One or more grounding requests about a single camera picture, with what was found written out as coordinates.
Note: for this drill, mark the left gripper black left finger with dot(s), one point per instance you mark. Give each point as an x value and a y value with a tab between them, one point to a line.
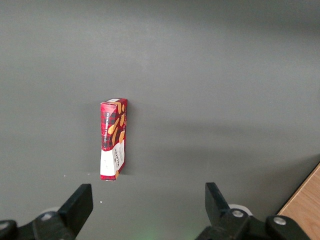
72	212

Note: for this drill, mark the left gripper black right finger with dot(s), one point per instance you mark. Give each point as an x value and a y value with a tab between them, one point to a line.
220	215

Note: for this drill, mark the oak wooden drawer cabinet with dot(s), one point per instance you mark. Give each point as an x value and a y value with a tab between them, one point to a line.
307	205

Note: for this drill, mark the red tartan shortbread box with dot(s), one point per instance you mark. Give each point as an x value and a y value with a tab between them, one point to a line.
112	130

